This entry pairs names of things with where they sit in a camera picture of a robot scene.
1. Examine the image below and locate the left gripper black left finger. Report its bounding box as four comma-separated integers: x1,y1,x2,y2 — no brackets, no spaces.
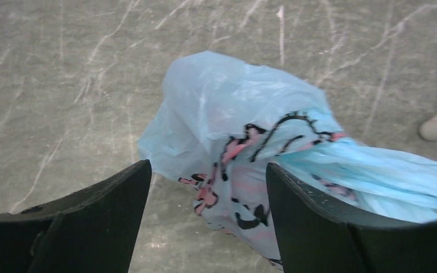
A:
0,160,152,272

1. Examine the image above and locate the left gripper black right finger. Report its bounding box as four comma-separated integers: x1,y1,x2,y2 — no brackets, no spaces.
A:
266,163,437,273

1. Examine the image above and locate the light blue plastic bag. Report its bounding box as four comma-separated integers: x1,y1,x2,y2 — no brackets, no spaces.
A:
138,51,437,270

